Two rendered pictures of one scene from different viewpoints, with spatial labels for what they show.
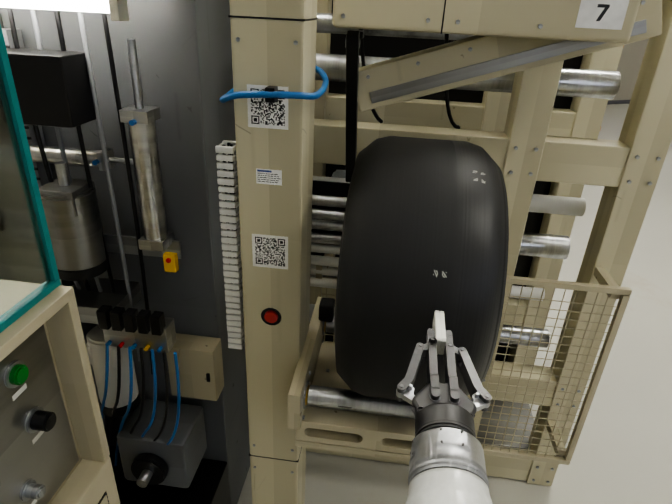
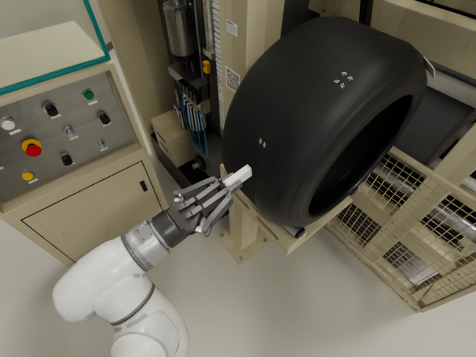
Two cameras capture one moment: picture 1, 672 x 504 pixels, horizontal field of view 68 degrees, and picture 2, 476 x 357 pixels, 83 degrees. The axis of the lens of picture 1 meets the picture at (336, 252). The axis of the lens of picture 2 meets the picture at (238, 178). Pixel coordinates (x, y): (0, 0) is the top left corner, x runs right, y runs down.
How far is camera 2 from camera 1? 59 cm
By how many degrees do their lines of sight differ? 43
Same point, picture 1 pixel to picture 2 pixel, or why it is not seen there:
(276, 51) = not seen: outside the picture
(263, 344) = not seen: hidden behind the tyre
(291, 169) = (241, 26)
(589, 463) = (462, 326)
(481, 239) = (299, 133)
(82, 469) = (134, 146)
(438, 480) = (112, 244)
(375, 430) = (254, 209)
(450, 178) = (318, 71)
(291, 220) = (241, 64)
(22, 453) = (96, 127)
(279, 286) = not seen: hidden behind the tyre
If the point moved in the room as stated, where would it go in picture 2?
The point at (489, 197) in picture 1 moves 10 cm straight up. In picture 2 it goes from (334, 102) to (352, 47)
